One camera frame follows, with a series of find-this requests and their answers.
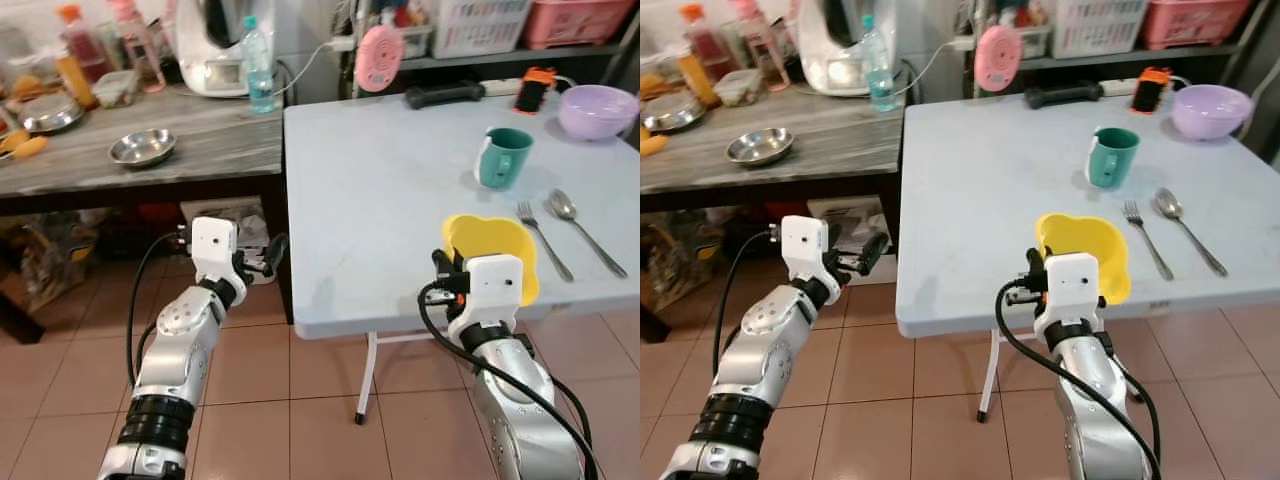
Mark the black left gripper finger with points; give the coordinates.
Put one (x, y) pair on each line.
(874, 250)
(275, 252)

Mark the yellow plastic bowl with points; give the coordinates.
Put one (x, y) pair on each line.
(490, 237)
(1085, 237)

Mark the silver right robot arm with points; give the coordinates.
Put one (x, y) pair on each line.
(1095, 400)
(520, 400)

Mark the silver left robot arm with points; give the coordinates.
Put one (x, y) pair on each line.
(180, 340)
(760, 345)

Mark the white folding table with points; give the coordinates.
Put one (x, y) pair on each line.
(1000, 200)
(380, 200)

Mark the steel fork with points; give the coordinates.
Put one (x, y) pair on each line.
(543, 238)
(1146, 236)

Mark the grey wooden table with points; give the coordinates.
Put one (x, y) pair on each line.
(220, 140)
(840, 135)

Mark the green mug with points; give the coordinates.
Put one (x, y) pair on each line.
(503, 160)
(1113, 160)

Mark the steel spoon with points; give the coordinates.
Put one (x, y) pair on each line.
(562, 204)
(1168, 203)

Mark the small steel bowl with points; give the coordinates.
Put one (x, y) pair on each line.
(142, 148)
(760, 146)

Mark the clear water bottle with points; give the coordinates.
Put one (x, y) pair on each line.
(879, 75)
(259, 75)

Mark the white power strip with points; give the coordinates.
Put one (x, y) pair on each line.
(1118, 87)
(500, 88)

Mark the white kitchen appliance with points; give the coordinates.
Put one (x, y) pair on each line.
(210, 55)
(830, 55)

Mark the clear plastic container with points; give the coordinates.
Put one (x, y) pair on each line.
(738, 87)
(116, 88)

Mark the orange and black phone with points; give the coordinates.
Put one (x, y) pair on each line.
(532, 92)
(1150, 92)

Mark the pink round fan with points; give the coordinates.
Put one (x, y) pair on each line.
(378, 58)
(998, 58)

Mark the orange food item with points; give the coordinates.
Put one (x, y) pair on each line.
(652, 143)
(28, 147)

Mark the purple plastic bowl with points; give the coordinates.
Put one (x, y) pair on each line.
(598, 115)
(1210, 113)

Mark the steel bowl with contents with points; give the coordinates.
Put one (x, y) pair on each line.
(672, 113)
(50, 115)

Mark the pink capped bottle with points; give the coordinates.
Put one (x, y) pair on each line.
(140, 45)
(762, 45)

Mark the yellow bottle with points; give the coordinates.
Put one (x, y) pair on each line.
(695, 78)
(75, 80)

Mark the white plastic basket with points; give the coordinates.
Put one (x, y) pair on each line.
(480, 28)
(1098, 28)

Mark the orange capped sauce bottle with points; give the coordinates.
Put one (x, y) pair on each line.
(80, 50)
(705, 45)

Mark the pink plastic basket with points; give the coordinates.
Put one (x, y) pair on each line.
(1195, 22)
(575, 22)

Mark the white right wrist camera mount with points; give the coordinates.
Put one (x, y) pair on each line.
(492, 285)
(1072, 280)

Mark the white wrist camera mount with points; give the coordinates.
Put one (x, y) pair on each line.
(1072, 280)
(213, 244)
(803, 243)
(492, 285)

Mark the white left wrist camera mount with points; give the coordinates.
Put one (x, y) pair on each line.
(213, 244)
(803, 243)

